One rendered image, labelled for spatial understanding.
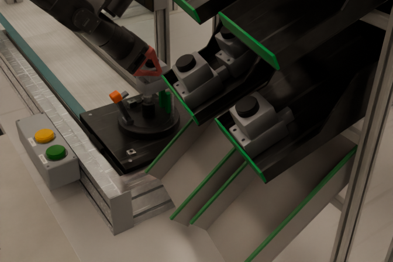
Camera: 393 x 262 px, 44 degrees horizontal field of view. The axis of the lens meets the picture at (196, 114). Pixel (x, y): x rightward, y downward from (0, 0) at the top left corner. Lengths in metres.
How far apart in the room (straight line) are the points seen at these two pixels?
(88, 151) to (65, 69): 0.46
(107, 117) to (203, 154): 0.34
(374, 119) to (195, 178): 0.36
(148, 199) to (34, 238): 0.24
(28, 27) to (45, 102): 0.59
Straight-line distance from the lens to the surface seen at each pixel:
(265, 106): 0.62
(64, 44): 1.62
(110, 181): 0.98
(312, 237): 1.02
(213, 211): 0.80
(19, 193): 1.14
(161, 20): 1.23
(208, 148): 0.86
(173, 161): 0.90
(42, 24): 1.79
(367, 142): 0.64
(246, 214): 0.78
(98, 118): 1.13
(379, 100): 0.61
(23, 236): 1.05
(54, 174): 1.04
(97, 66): 1.47
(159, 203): 1.02
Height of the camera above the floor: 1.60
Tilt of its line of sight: 34 degrees down
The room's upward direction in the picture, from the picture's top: 1 degrees clockwise
